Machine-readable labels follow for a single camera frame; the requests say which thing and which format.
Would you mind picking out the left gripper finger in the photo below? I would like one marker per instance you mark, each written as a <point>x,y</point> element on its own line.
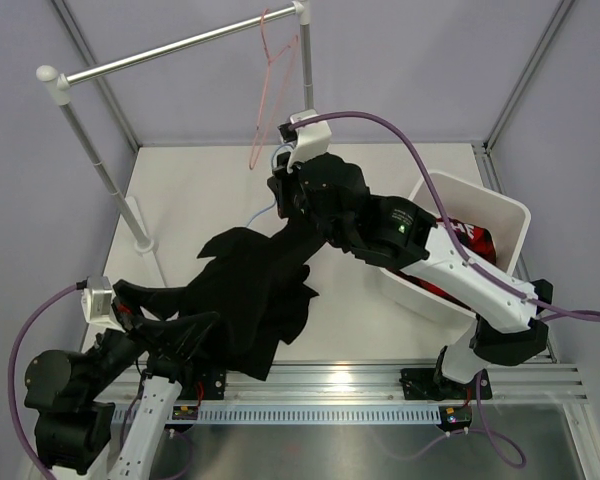
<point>181,336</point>
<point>162,303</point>

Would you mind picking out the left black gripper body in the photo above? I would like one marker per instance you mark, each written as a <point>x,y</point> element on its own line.
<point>114,352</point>

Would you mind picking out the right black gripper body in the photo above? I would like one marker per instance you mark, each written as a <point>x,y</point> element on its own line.
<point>306,210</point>

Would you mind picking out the pink clothes hanger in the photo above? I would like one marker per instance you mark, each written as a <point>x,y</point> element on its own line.
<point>267,110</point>

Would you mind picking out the red black plaid shirt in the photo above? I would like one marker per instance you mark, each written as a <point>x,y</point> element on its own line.
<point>475,238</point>

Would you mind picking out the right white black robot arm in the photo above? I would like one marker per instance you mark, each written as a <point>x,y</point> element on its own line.
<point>396,234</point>

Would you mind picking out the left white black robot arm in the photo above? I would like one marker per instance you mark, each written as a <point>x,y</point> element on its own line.
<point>73,430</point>

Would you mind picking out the white plastic basket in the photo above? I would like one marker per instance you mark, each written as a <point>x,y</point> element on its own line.
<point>506,219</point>

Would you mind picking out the silver white clothes rack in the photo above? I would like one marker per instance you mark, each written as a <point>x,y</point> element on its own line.
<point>58,85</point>

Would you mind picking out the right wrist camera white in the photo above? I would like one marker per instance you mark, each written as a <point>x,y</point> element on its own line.
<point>308,141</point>

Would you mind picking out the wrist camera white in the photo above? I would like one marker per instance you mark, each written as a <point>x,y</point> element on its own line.
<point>96,302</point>
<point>308,141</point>

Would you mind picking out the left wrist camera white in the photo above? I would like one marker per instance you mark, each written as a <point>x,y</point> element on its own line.
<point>96,302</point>

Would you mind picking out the slotted cable duct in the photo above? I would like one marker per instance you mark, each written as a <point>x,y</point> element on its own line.
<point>242,414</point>

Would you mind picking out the aluminium mounting rail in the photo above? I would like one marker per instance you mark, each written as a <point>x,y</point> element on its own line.
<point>378,383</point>

